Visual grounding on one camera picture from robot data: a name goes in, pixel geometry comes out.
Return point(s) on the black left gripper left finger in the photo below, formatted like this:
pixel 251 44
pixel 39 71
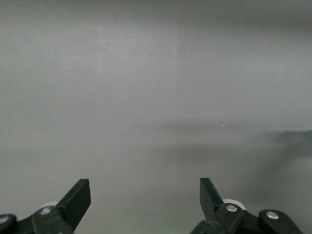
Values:
pixel 75 202

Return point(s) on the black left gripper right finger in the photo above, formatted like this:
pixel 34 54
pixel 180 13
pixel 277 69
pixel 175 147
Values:
pixel 210 200

